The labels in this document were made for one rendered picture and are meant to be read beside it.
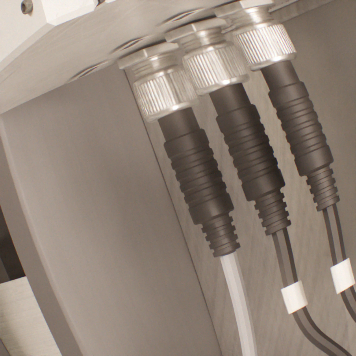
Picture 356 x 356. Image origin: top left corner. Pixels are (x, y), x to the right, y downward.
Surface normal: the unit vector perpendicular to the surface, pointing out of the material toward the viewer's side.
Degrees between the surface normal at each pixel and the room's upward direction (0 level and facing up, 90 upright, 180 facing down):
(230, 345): 90
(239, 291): 55
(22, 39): 90
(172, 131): 62
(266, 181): 45
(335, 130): 90
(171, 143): 70
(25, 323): 27
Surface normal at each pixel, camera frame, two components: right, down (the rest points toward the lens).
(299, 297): 0.33, -0.21
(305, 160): -0.44, 0.14
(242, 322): -0.25, 0.30
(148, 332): 0.41, 0.01
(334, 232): 0.01, 0.04
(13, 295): 0.26, -0.42
